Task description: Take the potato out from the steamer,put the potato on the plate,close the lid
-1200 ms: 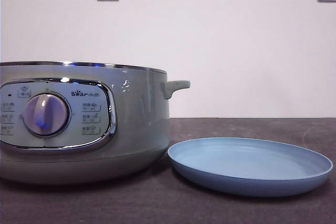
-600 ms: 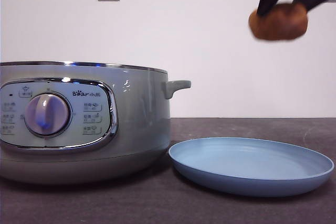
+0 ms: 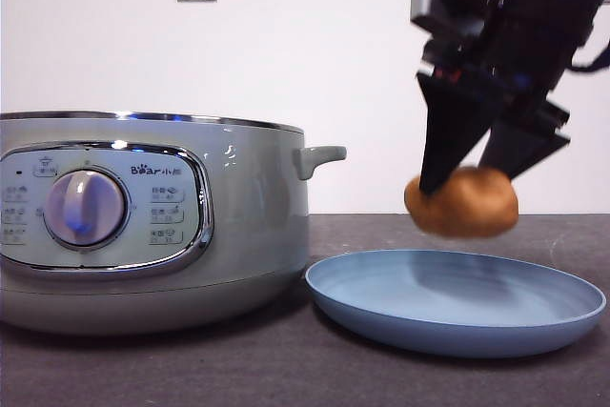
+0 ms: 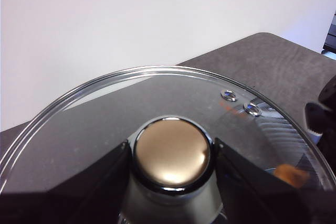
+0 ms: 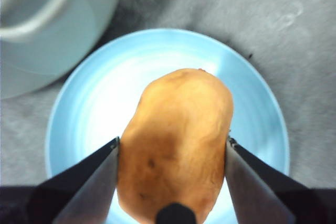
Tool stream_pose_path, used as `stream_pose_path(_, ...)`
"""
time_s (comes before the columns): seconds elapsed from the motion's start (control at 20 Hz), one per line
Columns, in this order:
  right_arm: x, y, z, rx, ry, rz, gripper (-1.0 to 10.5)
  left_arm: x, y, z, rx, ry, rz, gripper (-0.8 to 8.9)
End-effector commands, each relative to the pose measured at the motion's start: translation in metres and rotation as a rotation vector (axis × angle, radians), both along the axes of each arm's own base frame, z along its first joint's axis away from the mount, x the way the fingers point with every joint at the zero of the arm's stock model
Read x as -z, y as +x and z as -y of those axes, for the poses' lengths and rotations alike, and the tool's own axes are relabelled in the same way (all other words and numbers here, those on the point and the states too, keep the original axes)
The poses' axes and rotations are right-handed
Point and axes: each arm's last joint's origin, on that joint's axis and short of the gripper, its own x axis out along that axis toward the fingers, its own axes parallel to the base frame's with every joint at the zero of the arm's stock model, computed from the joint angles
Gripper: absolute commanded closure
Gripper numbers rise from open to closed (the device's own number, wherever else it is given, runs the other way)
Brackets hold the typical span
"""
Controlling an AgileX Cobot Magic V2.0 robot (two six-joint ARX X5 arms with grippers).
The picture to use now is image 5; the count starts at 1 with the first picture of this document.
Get pale green electric steamer pot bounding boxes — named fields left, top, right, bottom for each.
left=0, top=0, right=124, bottom=100

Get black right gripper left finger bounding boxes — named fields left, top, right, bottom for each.
left=0, top=136, right=121, bottom=224

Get blue round plate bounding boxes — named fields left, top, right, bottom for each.
left=45, top=27, right=290, bottom=224

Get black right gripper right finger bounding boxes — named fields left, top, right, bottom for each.
left=225, top=137, right=336, bottom=224

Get brown potato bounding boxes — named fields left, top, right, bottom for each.
left=115, top=68, right=234, bottom=224

